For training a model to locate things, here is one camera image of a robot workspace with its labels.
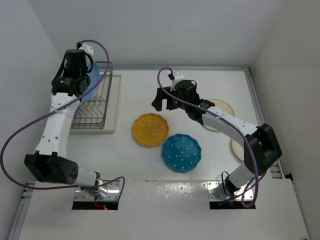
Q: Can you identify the wire dish rack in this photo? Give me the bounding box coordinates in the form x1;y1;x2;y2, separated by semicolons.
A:
71;62;113;131

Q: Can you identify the yellow dotted plate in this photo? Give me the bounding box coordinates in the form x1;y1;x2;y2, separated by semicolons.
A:
131;113;170;147

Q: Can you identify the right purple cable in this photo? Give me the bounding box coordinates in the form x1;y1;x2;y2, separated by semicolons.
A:
156;66;261;208

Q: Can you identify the cream drip tray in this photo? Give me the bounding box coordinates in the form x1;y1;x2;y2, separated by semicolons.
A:
70;74;122;135

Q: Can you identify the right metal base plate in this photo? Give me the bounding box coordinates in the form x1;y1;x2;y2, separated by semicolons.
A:
207;180;254;202

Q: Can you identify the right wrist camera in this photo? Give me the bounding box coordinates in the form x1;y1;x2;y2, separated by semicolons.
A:
168;72;186;91

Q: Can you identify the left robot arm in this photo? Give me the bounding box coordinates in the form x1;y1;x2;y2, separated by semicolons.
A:
24;46;98;186

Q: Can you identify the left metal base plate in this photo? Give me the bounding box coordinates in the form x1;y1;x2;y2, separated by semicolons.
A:
74;180;123;202

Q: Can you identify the teal dotted plate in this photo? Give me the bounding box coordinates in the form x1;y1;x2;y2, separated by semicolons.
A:
161;133;202;173

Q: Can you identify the cream green plate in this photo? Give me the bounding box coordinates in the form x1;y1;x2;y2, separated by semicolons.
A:
203;98;235;133

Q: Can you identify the metal base plate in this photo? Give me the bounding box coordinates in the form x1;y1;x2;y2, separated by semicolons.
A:
74;180;123;202
207;180;254;202

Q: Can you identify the light blue plate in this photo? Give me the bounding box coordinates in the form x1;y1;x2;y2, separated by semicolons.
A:
80;61;100;102

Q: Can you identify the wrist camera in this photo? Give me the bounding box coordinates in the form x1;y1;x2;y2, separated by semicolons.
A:
76;42;94;56
168;72;186;91

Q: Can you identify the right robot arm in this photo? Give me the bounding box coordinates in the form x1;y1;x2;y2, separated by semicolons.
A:
151;80;282;198

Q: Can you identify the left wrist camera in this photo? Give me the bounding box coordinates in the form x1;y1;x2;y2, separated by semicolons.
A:
76;42;94;56

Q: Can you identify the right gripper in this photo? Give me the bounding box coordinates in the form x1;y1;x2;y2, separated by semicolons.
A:
152;86;189;111

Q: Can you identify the purple plate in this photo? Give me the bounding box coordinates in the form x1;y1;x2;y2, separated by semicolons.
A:
72;107;79;120

